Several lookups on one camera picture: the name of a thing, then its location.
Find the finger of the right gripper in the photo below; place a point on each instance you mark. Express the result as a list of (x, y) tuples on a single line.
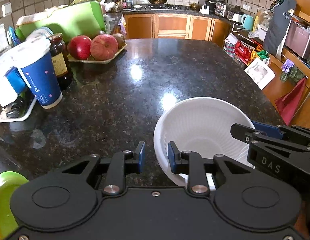
[(255, 132)]

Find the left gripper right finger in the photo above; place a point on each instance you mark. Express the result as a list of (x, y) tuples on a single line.
[(193, 165)]

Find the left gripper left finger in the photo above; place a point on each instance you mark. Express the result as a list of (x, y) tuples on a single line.
[(122, 164)]

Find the white bowl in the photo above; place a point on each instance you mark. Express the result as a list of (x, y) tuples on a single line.
[(201, 125)]

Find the green plastic plate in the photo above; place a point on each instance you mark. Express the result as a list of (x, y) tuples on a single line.
[(9, 182)]

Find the red snack bag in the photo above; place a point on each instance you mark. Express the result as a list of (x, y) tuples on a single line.
[(243, 51)]

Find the teal mug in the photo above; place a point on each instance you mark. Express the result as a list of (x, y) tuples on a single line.
[(247, 22)]

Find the white tray with items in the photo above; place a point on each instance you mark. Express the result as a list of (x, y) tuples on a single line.
[(20, 109)]

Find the dark hanging apron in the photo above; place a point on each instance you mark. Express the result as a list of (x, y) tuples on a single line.
[(274, 41)]

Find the rice cooker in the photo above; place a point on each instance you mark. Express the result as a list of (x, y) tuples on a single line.
[(235, 14)]

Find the kiwi fruit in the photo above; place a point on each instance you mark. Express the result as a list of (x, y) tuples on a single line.
[(120, 38)]

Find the dark red apple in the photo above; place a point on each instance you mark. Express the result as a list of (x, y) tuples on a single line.
[(79, 47)]

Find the dark sauce jar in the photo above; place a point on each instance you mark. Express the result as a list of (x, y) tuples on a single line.
[(60, 61)]

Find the blue white tissue pack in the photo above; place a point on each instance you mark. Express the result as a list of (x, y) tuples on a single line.
[(11, 85)]

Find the blue paper coffee cup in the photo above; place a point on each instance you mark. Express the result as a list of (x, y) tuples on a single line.
[(33, 60)]

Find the green cutting board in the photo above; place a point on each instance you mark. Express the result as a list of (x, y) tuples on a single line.
[(80, 19)]

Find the wok on stove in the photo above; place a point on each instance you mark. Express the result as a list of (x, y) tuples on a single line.
[(157, 2)]

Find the white picture frame box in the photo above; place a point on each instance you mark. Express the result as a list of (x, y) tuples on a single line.
[(260, 73)]

